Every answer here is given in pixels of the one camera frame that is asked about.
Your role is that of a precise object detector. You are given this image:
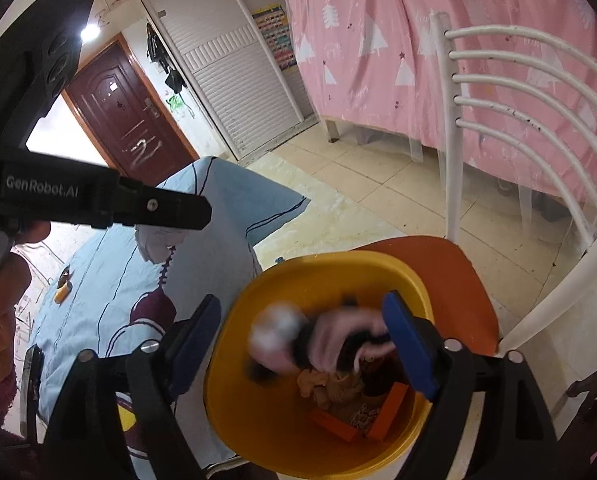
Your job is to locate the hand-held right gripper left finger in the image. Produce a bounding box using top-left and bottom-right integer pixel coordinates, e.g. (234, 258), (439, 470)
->
(43, 294), (222, 480)

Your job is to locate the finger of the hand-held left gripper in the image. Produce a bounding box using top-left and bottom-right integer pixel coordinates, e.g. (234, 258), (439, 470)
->
(113, 175), (212, 231)

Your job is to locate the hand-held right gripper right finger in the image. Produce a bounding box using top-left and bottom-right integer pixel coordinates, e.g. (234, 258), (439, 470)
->
(382, 290), (559, 480)

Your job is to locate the orange box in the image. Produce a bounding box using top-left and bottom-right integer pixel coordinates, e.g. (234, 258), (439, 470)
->
(308, 382), (409, 443)

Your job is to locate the yellow plastic bin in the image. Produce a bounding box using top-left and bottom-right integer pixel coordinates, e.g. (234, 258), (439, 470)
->
(203, 251), (436, 479)

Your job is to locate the pink black sock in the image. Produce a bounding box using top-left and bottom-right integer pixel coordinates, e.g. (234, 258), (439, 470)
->
(248, 300), (394, 376)

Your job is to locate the person's left forearm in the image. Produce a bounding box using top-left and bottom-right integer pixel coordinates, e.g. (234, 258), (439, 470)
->
(0, 372), (24, 448)

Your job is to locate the person's left hand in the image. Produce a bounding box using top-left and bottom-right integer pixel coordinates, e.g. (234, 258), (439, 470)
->
(0, 220), (52, 387)

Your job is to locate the light blue printed blanket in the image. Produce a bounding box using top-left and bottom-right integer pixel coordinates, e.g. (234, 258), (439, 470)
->
(21, 156), (311, 480)

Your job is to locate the dark red door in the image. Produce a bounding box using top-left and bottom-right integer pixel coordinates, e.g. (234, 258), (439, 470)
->
(61, 34), (199, 173)

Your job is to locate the printed white floor mat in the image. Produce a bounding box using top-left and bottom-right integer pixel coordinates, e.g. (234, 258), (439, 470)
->
(11, 222), (86, 341)

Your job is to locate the white shutter door wardrobe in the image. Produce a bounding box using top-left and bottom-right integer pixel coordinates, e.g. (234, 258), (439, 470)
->
(141, 0), (319, 161)

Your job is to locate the dark flat device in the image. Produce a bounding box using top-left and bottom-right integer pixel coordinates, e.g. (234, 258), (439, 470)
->
(21, 345), (44, 441)

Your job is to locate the pink tree print cloth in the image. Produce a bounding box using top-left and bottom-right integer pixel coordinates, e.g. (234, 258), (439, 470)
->
(277, 0), (597, 221)

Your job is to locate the orange chair with white frame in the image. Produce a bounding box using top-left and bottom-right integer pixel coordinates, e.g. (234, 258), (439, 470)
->
(348, 12), (597, 361)

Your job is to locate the bed frame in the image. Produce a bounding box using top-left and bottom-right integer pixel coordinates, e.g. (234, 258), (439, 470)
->
(322, 116), (414, 143)

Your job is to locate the colourful grid wall poster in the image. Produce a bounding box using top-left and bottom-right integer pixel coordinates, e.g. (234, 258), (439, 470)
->
(253, 5), (296, 75)

